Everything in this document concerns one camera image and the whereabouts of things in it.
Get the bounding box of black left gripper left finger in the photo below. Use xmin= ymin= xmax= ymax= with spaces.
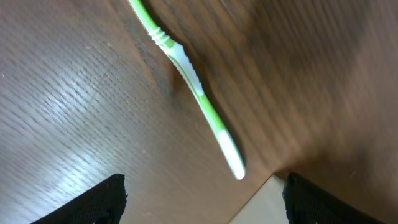
xmin=32 ymin=174 xmax=127 ymax=224

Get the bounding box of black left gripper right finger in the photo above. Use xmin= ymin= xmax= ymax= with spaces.
xmin=282 ymin=172 xmax=380 ymax=224

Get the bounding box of white cardboard box pink inside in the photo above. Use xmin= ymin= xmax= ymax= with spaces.
xmin=229 ymin=175 xmax=289 ymax=224

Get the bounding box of green white toothbrush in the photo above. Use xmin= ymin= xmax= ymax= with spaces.
xmin=128 ymin=0 xmax=246 ymax=180

